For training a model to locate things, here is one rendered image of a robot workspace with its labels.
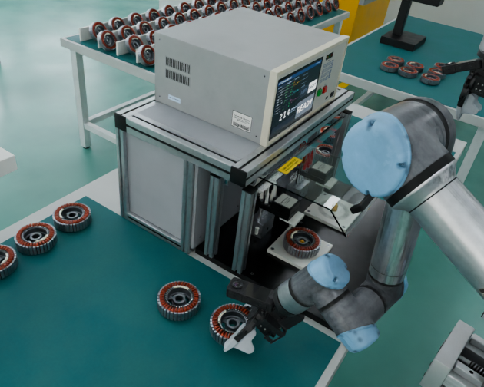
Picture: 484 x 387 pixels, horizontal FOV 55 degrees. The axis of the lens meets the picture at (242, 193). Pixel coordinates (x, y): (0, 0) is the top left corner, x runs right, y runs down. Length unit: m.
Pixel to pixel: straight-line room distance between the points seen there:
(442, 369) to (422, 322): 1.48
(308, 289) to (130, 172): 0.70
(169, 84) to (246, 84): 0.26
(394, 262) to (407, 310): 1.54
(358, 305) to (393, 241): 0.15
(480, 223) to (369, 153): 0.18
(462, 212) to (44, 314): 0.99
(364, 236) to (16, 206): 2.01
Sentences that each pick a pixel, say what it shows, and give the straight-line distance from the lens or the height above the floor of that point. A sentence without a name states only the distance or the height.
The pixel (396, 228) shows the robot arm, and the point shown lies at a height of 1.18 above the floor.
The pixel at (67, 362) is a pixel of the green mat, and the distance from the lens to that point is 1.19.
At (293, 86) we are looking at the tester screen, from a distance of 1.24.
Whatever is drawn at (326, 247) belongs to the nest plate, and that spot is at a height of 0.78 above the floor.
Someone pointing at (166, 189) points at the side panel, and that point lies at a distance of 1.34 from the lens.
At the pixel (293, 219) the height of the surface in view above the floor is 0.88.
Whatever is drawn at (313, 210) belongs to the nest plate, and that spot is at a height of 0.78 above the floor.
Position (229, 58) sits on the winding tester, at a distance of 1.20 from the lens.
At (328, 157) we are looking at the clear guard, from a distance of 1.33.
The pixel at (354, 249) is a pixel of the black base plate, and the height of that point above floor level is 0.77.
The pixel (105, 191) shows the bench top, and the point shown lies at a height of 0.75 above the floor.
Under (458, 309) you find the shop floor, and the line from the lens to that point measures 2.64.
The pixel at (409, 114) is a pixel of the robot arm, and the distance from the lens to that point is 0.74.
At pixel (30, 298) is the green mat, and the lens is 1.33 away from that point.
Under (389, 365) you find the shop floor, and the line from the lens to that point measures 2.25.
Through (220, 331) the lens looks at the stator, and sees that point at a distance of 1.14.
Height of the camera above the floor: 1.72
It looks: 36 degrees down
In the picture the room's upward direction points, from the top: 7 degrees clockwise
